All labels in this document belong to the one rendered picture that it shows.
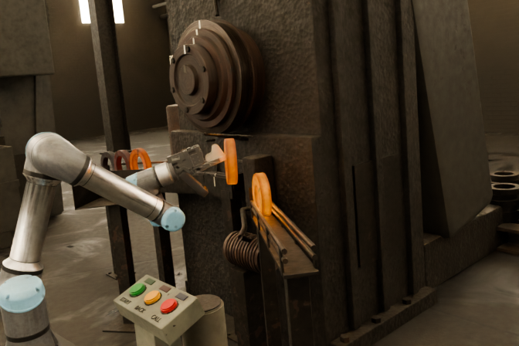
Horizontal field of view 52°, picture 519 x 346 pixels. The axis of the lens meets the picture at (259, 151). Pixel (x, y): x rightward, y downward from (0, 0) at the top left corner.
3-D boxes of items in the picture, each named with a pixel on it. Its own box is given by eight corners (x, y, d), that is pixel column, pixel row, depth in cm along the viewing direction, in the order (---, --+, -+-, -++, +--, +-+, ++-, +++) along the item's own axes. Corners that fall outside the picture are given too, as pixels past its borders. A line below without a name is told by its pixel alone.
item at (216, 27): (191, 131, 242) (181, 27, 235) (259, 134, 207) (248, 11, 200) (180, 133, 238) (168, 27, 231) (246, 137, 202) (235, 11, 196)
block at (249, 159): (266, 210, 216) (261, 152, 213) (279, 213, 210) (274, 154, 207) (245, 216, 210) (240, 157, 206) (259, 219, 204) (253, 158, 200)
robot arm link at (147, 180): (133, 195, 180) (123, 174, 177) (164, 184, 181) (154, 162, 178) (132, 205, 173) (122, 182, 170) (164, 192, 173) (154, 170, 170)
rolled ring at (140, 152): (125, 157, 287) (131, 156, 289) (137, 188, 283) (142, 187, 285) (138, 143, 273) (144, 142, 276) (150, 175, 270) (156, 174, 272)
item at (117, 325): (113, 311, 265) (95, 171, 254) (162, 313, 258) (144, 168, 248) (92, 331, 245) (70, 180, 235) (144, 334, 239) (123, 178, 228)
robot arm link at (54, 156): (52, 132, 141) (195, 209, 166) (45, 128, 150) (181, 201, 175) (28, 170, 139) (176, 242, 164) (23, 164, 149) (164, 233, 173)
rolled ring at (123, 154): (125, 148, 285) (130, 147, 287) (110, 151, 299) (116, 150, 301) (131, 182, 285) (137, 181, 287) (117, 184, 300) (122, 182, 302)
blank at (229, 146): (232, 138, 185) (222, 138, 185) (235, 137, 170) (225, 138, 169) (235, 182, 185) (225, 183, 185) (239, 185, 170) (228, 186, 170)
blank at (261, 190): (267, 224, 184) (257, 225, 183) (259, 183, 190) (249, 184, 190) (274, 208, 170) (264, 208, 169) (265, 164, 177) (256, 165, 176)
